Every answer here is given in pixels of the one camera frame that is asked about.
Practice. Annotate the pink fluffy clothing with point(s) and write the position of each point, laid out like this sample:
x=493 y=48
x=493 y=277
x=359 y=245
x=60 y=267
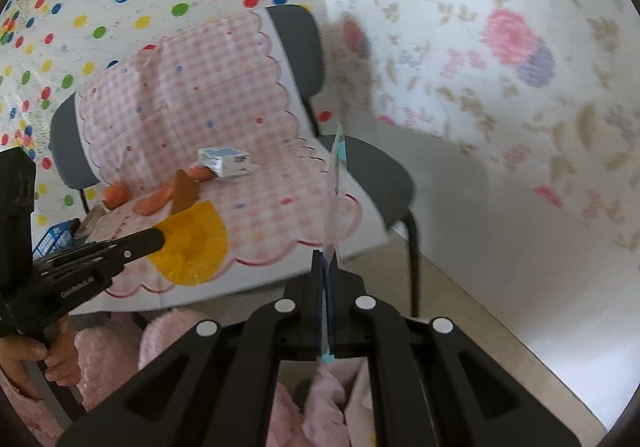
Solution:
x=160 y=342

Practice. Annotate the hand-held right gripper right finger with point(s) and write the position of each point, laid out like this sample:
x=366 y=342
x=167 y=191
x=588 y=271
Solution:
x=345 y=317

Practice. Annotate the person's left hand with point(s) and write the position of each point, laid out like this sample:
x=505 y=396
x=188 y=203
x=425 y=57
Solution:
x=65 y=362

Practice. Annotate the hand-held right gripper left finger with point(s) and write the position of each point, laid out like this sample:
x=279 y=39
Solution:
x=315 y=307

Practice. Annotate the floral print backdrop sheet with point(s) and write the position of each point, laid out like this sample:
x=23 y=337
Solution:
x=475 y=77

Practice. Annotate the pink plastic bag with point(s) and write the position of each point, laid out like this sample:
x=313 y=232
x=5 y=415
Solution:
x=359 y=407

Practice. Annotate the clear plastic packet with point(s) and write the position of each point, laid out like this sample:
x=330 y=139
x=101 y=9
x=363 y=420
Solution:
x=335 y=207

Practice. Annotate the small white blue carton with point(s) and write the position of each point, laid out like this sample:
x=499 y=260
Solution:
x=225 y=162

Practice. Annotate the pink checkered sheet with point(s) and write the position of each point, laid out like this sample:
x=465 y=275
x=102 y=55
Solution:
x=200 y=92

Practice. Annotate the blue plastic basket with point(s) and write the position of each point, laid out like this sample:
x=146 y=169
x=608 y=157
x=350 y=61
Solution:
x=55 y=237

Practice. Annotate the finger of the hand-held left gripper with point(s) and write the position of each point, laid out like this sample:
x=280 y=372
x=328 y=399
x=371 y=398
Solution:
x=140 y=242

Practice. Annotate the grey chair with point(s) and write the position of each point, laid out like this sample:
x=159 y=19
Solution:
x=295 y=47

